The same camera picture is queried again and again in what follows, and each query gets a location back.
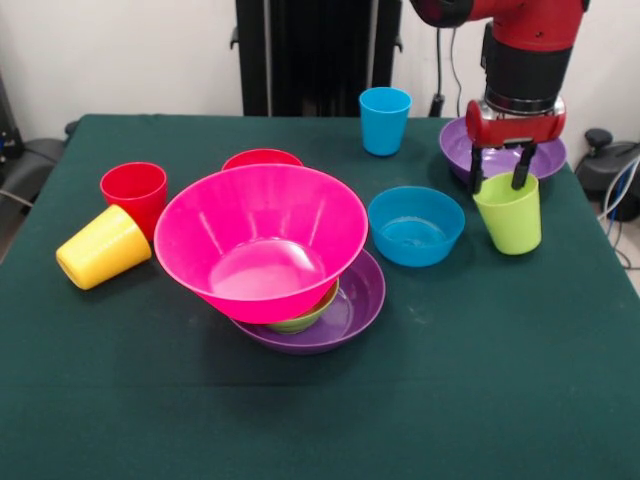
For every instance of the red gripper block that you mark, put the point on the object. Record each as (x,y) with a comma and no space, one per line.
(515,130)

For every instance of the green cup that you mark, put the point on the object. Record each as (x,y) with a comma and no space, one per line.
(515,225)

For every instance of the blue bowl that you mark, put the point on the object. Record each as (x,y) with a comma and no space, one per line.
(415,235)

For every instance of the large pink bowl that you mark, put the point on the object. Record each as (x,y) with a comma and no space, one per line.
(260,240)

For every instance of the green ribbed bowl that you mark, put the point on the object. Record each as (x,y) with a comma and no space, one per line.
(300,322)

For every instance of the yellow cup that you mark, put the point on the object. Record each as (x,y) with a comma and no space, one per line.
(102,247)

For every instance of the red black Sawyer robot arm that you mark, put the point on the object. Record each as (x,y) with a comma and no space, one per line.
(525,55)

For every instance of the purple bowl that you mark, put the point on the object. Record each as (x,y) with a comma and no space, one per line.
(357,300)
(454,150)

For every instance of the black office chair base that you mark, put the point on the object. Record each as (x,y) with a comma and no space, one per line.
(30,165)
(612,165)

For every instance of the blue cup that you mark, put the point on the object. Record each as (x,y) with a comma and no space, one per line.
(384,127)

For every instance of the red bowl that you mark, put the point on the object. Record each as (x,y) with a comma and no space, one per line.
(260,157)

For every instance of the dark green table cloth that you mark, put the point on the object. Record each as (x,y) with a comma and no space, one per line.
(320,415)

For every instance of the red cup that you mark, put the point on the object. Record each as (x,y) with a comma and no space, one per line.
(133,187)

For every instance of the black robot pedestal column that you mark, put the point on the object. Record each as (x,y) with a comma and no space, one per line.
(310,55)

